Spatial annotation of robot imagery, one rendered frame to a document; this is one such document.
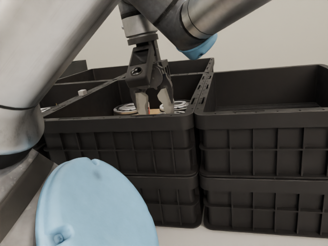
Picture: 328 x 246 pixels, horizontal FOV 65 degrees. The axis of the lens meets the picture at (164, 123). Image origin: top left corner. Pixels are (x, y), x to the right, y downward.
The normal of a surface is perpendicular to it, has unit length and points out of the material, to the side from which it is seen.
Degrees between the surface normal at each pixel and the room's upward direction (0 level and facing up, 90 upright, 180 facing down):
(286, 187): 90
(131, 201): 57
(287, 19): 90
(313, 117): 90
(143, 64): 31
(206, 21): 130
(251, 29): 90
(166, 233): 0
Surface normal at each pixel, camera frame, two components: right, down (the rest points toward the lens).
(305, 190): -0.22, 0.34
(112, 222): 0.77, -0.58
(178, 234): -0.11, -0.94
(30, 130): 1.00, -0.04
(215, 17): -0.50, 0.83
